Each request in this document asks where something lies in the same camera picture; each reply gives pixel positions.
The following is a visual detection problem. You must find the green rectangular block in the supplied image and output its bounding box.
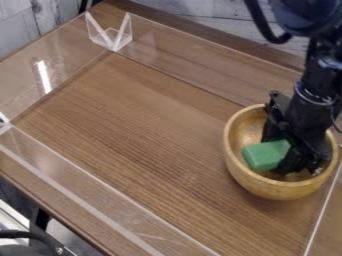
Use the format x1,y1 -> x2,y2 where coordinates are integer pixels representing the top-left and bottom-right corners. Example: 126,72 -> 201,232
242,140 -> 290,172

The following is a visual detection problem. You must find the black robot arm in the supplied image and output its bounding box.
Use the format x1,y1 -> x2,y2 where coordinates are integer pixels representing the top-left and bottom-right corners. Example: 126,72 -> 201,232
262,0 -> 342,175

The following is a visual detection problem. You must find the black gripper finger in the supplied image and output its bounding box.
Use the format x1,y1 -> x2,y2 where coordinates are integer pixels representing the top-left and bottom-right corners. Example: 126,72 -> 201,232
275,146 -> 319,175
262,113 -> 289,142

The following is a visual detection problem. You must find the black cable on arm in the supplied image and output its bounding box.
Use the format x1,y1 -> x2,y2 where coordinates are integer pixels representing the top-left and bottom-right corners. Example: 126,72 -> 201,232
242,0 -> 295,45

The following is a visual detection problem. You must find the brown wooden bowl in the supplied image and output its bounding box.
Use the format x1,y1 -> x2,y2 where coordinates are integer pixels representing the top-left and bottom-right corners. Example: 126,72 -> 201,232
223,104 -> 339,201

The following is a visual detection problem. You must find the black cable lower left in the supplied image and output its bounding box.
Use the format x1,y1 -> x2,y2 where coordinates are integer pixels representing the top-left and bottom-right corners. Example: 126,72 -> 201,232
0,229 -> 68,256

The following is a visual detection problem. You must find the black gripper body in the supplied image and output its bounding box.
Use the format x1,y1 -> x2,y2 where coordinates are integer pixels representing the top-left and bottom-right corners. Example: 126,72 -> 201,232
265,82 -> 334,173

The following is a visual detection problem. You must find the black metal table leg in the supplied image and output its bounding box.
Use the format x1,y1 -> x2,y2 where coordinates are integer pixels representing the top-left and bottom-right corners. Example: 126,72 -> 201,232
32,208 -> 51,231

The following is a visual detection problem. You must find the clear acrylic corner bracket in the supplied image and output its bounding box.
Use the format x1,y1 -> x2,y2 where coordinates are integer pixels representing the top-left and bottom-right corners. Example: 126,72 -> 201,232
84,12 -> 132,52

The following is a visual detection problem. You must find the clear acrylic barrier wall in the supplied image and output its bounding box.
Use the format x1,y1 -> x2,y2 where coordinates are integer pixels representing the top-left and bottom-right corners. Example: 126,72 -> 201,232
0,9 -> 342,256

